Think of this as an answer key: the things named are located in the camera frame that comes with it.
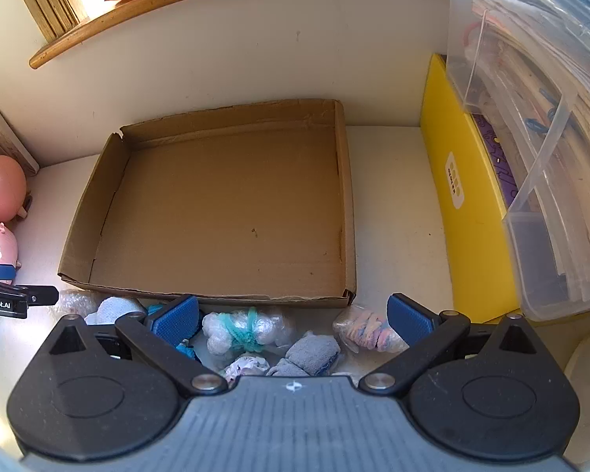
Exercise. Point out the floral bundle green tie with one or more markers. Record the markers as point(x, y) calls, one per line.
point(246, 366)

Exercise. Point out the lavender knit sock bundle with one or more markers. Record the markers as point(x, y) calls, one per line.
point(113, 310)

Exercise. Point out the pastel striped bundle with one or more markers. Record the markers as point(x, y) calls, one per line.
point(364, 329)

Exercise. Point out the plain grey sock bundle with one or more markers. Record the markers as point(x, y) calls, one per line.
point(309, 354)

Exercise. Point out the bubble wrap bundle teal tie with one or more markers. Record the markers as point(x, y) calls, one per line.
point(246, 332)

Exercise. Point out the shallow cardboard box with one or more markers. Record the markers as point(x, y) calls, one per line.
point(226, 206)

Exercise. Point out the pink egg-shaped toy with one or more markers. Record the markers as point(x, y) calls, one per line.
point(0, 184)

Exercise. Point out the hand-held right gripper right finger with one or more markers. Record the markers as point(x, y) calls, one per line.
point(408, 322)

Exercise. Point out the clear plastic storage bin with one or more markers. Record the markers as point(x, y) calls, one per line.
point(531, 236)

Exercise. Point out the yellow box white label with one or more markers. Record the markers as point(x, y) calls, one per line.
point(472, 236)

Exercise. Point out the worn wooden board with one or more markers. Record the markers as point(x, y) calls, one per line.
point(5, 132)

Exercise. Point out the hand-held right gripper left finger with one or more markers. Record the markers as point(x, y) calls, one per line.
point(179, 322)

